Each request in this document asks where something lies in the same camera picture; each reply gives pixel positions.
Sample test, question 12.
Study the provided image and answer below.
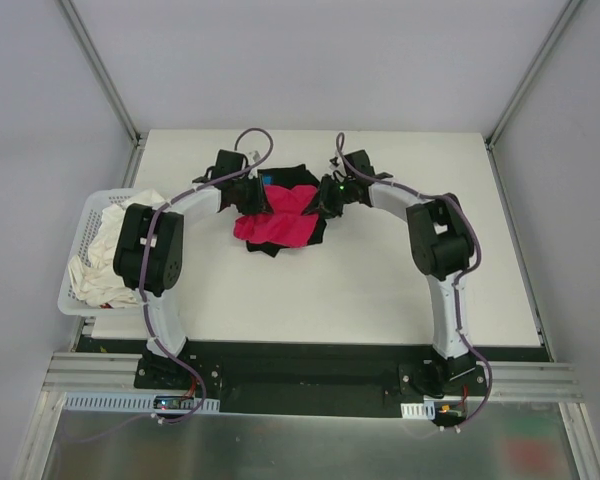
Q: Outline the black t shirt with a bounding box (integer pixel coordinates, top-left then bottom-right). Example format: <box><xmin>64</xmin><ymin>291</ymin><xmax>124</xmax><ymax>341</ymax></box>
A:
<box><xmin>218</xmin><ymin>164</ymin><xmax>327</xmax><ymax>258</ymax></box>

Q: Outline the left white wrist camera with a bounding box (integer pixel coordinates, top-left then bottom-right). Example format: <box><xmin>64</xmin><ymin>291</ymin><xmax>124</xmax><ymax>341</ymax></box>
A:
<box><xmin>246</xmin><ymin>150</ymin><xmax>261</xmax><ymax>163</ymax></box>

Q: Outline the left white cable duct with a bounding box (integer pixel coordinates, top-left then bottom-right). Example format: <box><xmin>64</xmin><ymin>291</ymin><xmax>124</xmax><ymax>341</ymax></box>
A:
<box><xmin>64</xmin><ymin>392</ymin><xmax>220</xmax><ymax>416</ymax></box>

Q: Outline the white cable duct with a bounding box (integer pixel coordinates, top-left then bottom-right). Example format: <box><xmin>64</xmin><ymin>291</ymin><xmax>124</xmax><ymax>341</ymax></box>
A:
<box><xmin>400</xmin><ymin>401</ymin><xmax>436</xmax><ymax>421</ymax></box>
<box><xmin>64</xmin><ymin>392</ymin><xmax>220</xmax><ymax>416</ymax></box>

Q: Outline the right aluminium frame post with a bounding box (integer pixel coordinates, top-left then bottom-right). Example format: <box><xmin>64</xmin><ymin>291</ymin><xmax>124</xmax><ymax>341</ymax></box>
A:
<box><xmin>485</xmin><ymin>0</ymin><xmax>587</xmax><ymax>151</ymax></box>

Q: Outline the white plastic laundry basket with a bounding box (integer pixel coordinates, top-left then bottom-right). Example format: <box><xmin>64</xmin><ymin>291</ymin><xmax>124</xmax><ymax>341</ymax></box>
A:
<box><xmin>57</xmin><ymin>187</ymin><xmax>181</xmax><ymax>316</ymax></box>

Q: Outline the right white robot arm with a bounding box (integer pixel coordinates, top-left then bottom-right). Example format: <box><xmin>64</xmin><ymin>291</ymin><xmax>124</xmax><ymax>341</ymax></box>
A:
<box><xmin>306</xmin><ymin>150</ymin><xmax>481</xmax><ymax>395</ymax></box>

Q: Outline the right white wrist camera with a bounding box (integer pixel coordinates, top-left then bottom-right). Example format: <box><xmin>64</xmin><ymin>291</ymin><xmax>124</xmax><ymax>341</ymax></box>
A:
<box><xmin>329</xmin><ymin>157</ymin><xmax>342</xmax><ymax>175</ymax></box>

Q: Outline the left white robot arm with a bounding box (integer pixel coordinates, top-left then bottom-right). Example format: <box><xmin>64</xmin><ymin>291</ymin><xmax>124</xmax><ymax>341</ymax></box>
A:
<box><xmin>113</xmin><ymin>150</ymin><xmax>270</xmax><ymax>389</ymax></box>

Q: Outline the aluminium frame post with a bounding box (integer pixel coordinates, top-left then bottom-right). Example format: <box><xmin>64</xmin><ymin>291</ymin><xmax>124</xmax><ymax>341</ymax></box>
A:
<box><xmin>55</xmin><ymin>0</ymin><xmax>141</xmax><ymax>146</ymax></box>
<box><xmin>485</xmin><ymin>0</ymin><xmax>587</xmax><ymax>151</ymax></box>

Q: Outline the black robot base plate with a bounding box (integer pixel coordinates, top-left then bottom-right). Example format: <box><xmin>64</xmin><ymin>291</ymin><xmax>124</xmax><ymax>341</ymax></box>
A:
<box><xmin>134</xmin><ymin>341</ymin><xmax>487</xmax><ymax>418</ymax></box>

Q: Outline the pink t shirt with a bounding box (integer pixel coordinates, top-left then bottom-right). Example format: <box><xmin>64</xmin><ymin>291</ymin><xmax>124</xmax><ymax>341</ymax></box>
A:
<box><xmin>233</xmin><ymin>185</ymin><xmax>325</xmax><ymax>248</ymax></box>

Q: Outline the cream t shirt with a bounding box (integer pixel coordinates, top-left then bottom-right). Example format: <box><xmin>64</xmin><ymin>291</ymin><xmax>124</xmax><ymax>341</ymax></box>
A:
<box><xmin>67</xmin><ymin>189</ymin><xmax>165</xmax><ymax>309</ymax></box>

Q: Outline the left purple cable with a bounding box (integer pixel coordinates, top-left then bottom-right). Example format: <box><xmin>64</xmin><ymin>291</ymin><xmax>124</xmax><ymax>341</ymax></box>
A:
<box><xmin>138</xmin><ymin>127</ymin><xmax>275</xmax><ymax>426</ymax></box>

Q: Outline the right white cable duct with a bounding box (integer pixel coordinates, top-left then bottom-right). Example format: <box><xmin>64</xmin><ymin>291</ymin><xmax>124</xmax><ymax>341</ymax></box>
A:
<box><xmin>400</xmin><ymin>401</ymin><xmax>436</xmax><ymax>421</ymax></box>

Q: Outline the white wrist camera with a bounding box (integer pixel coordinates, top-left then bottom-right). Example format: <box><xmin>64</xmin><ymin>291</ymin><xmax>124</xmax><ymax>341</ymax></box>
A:
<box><xmin>329</xmin><ymin>157</ymin><xmax>342</xmax><ymax>175</ymax></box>
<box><xmin>246</xmin><ymin>150</ymin><xmax>261</xmax><ymax>163</ymax></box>

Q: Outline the left aluminium frame post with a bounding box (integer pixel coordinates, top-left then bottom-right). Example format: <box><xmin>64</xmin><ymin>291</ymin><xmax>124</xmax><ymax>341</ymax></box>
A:
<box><xmin>55</xmin><ymin>0</ymin><xmax>141</xmax><ymax>146</ymax></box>

